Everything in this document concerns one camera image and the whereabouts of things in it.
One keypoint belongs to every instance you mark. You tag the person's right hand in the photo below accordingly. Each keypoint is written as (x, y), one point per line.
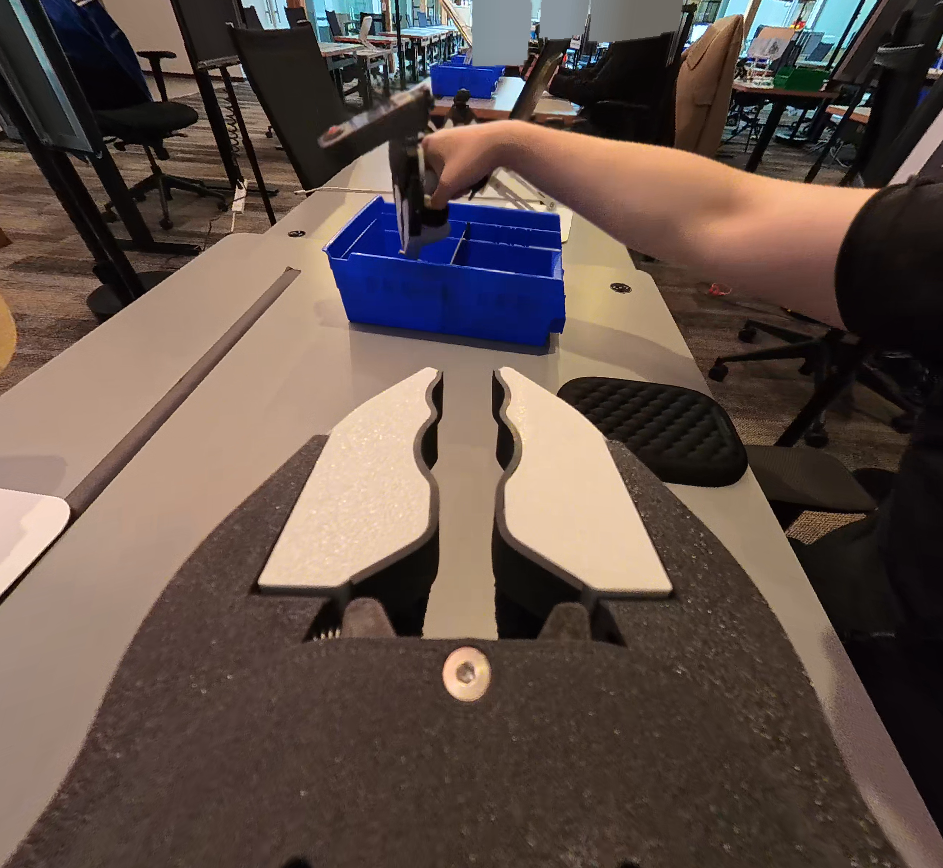
(464, 160)

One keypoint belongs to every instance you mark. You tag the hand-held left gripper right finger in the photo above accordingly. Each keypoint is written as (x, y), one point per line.
(574, 507)

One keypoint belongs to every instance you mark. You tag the white tray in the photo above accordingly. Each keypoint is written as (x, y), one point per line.
(29, 529)

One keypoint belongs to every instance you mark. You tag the green bin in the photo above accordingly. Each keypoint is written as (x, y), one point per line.
(799, 78)

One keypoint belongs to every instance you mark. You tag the small blue bin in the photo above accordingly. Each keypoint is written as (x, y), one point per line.
(464, 81)

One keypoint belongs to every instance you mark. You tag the black mesh armrest pad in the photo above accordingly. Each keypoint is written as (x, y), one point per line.
(656, 429)

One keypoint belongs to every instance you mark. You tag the person's black shirt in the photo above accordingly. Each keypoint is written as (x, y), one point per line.
(899, 256)

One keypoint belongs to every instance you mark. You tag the black office chair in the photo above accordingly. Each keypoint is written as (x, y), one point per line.
(147, 120)

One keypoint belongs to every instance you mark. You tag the beige coat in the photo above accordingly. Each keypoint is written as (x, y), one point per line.
(707, 87)

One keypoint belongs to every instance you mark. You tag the blue divided parts bin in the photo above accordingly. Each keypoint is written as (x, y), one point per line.
(442, 308)

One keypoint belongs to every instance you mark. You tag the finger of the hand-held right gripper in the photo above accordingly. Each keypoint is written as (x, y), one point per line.
(426, 240)

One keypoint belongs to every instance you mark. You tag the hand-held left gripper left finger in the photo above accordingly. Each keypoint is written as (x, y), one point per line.
(361, 499)

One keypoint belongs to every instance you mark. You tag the black swivel chair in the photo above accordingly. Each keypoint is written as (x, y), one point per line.
(832, 367)

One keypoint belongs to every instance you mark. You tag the black high-back chair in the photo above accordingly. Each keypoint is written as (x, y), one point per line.
(626, 87)

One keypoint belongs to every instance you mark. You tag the blue jacket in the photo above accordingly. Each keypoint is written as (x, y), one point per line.
(88, 43)

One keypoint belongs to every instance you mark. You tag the person's right forearm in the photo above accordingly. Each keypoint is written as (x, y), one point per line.
(663, 205)

